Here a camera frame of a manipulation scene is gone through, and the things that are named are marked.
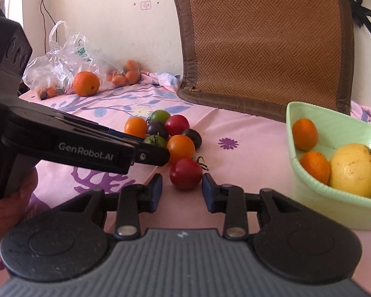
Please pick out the pink floral bedsheet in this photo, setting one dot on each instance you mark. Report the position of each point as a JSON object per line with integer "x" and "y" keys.
{"x": 250, "y": 161}

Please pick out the person's left hand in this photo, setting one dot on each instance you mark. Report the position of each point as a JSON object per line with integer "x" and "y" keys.
{"x": 18, "y": 198}

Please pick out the small orange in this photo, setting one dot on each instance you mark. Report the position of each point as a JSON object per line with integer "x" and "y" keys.
{"x": 304, "y": 134}
{"x": 315, "y": 167}

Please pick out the orange tomato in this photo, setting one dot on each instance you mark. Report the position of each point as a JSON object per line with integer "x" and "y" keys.
{"x": 136, "y": 126}
{"x": 181, "y": 149}

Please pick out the white wall outlet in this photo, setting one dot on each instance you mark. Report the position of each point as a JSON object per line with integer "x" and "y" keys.
{"x": 146, "y": 5}

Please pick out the brown woven seat mat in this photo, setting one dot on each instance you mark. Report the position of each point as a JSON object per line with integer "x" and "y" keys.
{"x": 266, "y": 37}

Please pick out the red tomato with stem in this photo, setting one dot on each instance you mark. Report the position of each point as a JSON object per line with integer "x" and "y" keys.
{"x": 185, "y": 174}

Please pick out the small tangerine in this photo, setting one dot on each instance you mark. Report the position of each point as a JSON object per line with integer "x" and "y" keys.
{"x": 133, "y": 76}
{"x": 116, "y": 79}
{"x": 132, "y": 65}
{"x": 51, "y": 92}

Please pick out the dark purple tomato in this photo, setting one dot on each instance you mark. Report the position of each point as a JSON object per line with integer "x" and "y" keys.
{"x": 157, "y": 129}
{"x": 192, "y": 137}

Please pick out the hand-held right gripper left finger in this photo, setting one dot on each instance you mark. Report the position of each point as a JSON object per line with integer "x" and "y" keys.
{"x": 156, "y": 193}

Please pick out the light green plastic bowl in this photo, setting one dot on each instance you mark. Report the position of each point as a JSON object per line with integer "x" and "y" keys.
{"x": 337, "y": 123}

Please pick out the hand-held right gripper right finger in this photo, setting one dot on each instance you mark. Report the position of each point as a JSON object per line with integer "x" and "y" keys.
{"x": 207, "y": 191}

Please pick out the green tomato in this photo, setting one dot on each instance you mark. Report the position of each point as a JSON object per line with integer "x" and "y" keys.
{"x": 154, "y": 141}
{"x": 160, "y": 116}

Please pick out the large orange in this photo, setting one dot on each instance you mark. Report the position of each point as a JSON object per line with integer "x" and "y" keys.
{"x": 86, "y": 83}

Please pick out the clear plastic bag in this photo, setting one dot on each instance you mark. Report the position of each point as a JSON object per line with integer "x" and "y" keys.
{"x": 55, "y": 65}

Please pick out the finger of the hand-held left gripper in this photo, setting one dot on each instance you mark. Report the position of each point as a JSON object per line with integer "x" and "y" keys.
{"x": 150, "y": 155}
{"x": 120, "y": 135}

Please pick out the yellow lemon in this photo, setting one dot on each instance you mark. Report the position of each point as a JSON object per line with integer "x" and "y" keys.
{"x": 354, "y": 170}

